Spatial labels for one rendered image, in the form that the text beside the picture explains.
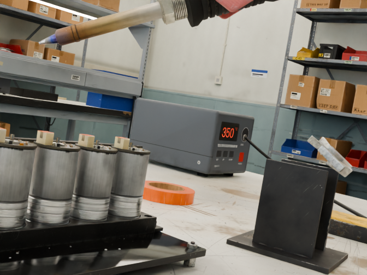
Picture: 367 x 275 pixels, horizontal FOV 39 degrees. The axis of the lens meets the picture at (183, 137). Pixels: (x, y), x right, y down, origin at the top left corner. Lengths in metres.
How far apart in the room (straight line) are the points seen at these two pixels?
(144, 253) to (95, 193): 0.04
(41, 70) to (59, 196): 2.71
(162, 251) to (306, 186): 0.12
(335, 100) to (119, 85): 2.09
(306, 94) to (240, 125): 3.99
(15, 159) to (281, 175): 0.19
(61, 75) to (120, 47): 3.24
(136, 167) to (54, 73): 2.73
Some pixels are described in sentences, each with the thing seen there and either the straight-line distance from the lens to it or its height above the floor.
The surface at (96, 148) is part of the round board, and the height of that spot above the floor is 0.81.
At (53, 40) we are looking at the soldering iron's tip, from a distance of 0.26.
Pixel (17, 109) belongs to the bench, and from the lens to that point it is 3.00.
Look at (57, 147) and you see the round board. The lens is 0.28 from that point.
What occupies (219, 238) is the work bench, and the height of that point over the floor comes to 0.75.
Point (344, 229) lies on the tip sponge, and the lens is 0.49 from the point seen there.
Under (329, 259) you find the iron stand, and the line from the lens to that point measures 0.38.
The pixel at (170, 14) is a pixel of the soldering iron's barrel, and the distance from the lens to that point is 0.25.
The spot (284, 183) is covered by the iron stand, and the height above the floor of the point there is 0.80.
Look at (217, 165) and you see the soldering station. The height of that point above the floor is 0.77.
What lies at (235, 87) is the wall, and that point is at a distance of 5.71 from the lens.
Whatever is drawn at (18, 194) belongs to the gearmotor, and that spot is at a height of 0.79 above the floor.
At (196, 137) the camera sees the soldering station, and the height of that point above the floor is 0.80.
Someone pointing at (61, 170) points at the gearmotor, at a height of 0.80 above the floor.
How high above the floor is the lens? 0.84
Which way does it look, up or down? 3 degrees down
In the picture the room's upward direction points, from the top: 9 degrees clockwise
